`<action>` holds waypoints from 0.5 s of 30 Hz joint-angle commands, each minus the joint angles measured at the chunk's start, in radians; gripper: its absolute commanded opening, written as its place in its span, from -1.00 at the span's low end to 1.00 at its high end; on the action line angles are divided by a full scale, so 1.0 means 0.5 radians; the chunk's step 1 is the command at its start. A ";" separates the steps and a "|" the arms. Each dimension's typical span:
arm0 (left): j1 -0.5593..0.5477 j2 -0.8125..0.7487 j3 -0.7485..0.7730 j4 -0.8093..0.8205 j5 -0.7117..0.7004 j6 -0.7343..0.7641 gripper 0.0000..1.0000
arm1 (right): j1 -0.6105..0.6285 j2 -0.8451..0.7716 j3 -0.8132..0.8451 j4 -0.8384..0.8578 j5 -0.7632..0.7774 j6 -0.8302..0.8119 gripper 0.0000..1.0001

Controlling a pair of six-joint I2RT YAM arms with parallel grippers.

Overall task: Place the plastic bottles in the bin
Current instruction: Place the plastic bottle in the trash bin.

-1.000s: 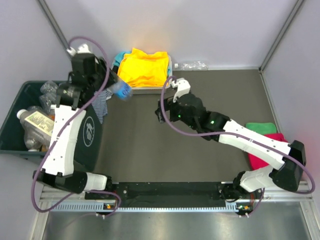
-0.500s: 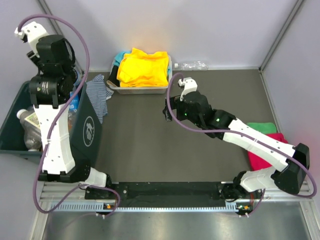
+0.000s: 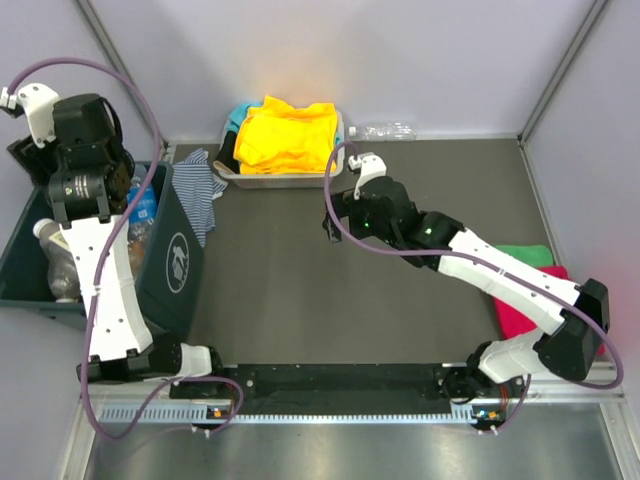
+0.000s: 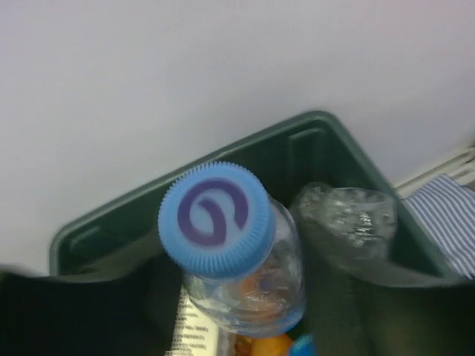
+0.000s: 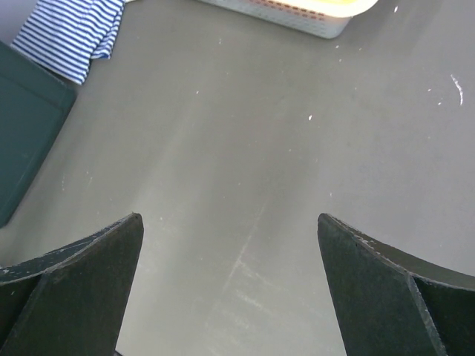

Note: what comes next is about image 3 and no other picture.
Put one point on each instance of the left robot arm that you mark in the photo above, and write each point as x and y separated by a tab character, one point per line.
90	205

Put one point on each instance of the large clear bottle with label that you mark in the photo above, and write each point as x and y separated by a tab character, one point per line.
51	240

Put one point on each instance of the teal cloth in basket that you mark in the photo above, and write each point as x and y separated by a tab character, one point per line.
239	114

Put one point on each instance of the magenta cloth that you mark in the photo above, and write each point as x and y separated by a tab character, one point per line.
512	322

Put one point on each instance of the green cloth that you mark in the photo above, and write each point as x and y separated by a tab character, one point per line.
536	256

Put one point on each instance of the blue cap bottle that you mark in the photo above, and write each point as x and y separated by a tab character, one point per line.
143	216

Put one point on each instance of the yellow cloth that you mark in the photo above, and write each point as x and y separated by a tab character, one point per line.
276	138

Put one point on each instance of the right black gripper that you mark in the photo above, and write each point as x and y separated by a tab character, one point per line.
347	204

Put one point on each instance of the blue striped cloth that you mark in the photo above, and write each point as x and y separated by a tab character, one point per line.
197	187

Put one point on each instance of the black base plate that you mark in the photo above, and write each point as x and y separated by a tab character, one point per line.
428	381

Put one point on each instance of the dark green plastic bin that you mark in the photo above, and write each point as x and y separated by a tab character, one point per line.
167	285

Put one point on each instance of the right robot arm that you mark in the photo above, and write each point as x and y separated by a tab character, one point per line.
570	320

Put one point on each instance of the grey cable duct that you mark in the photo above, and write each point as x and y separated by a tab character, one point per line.
174	413

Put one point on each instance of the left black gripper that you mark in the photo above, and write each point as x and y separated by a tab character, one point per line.
33	160

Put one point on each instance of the clear ribbed bottle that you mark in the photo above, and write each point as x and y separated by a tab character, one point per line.
63	280

